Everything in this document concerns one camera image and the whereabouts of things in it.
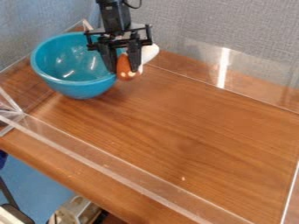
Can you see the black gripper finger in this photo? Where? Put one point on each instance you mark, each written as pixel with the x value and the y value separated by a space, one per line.
pixel 133 52
pixel 108 54

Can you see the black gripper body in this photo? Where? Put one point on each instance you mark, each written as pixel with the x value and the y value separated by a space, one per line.
pixel 119 29

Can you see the brown and white toy mushroom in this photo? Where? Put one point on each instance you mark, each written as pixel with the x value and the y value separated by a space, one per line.
pixel 123 69

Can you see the blue plastic bowl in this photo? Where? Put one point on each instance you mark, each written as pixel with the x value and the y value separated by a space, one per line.
pixel 72 70

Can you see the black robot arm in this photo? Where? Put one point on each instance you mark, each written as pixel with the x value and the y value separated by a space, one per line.
pixel 119 34

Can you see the grey white box under table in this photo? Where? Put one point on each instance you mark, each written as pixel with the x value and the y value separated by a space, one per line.
pixel 76 211

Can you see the black white object bottom left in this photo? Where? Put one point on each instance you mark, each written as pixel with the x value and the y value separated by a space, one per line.
pixel 12 216

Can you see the clear acrylic barrier wall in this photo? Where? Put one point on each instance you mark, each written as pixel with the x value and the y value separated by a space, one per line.
pixel 191 145

